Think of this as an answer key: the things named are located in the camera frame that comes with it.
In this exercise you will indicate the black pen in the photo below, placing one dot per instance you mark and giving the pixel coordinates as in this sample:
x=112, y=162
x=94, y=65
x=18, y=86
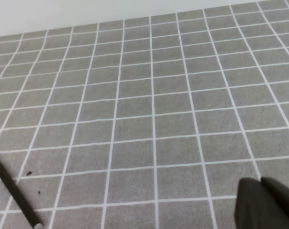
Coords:
x=32, y=218

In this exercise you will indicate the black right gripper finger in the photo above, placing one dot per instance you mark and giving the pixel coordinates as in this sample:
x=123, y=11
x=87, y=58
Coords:
x=261, y=204

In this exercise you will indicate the grey grid tablecloth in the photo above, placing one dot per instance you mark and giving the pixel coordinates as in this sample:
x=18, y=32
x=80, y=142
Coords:
x=147, y=123

